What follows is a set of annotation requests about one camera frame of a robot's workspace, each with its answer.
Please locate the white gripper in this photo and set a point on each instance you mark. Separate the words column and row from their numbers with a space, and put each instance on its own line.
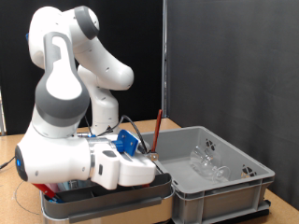
column 124, row 169

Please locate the reddish brown wooden stick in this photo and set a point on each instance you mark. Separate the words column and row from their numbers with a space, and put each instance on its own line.
column 158, row 124

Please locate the clear wine glass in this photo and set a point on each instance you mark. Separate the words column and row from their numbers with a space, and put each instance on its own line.
column 202, row 161

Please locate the light blue plate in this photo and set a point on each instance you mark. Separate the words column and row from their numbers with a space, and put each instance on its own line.
column 67, row 185

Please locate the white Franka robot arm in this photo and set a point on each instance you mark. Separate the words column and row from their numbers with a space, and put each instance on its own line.
column 62, row 93

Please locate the grey dish rack base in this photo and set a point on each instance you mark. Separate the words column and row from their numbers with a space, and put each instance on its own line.
column 109, row 205

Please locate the grey plastic crate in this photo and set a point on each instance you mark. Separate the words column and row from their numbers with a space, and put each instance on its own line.
column 218, row 202

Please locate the black backdrop curtain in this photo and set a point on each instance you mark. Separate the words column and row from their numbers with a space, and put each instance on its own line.
column 140, row 31

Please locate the dark grey backdrop curtain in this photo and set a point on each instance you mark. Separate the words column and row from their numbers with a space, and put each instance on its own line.
column 249, row 62

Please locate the blue wrist camera bracket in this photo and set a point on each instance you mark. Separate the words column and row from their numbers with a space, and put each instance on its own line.
column 127, row 141

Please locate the grey metal post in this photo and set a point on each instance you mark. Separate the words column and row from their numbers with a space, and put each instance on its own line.
column 164, row 62
column 2, row 112

